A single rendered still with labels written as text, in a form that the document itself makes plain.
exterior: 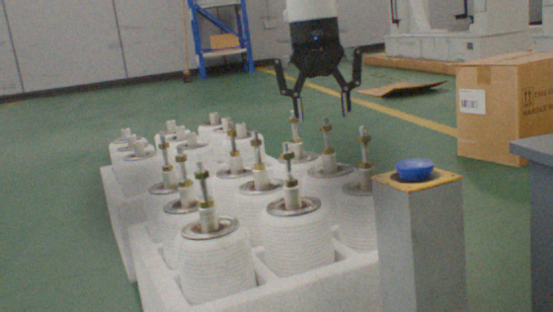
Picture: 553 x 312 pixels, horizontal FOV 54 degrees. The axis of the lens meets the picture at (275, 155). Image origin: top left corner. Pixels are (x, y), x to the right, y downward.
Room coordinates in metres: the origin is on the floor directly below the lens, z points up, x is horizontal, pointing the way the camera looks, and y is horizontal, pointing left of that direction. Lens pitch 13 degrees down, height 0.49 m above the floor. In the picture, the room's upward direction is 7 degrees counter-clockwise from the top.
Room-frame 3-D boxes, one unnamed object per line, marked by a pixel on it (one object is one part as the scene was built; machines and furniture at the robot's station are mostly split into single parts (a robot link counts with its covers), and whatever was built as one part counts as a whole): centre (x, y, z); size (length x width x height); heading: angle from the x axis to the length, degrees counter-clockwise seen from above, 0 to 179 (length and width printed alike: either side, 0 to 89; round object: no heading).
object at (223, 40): (6.51, 0.43, 0.36); 0.31 x 0.25 x 0.20; 99
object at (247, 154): (1.24, 0.07, 0.16); 0.10 x 0.10 x 0.18
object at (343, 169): (0.85, -0.08, 0.25); 0.08 x 0.08 x 0.01
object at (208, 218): (0.66, 0.09, 0.26); 0.02 x 0.02 x 0.03
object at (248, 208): (0.81, 0.03, 0.16); 0.10 x 0.10 x 0.18
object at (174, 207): (0.76, 0.14, 0.25); 0.08 x 0.08 x 0.01
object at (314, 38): (0.85, -0.08, 0.45); 0.08 x 0.08 x 0.09
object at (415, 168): (0.57, -0.15, 0.32); 0.04 x 0.04 x 0.02
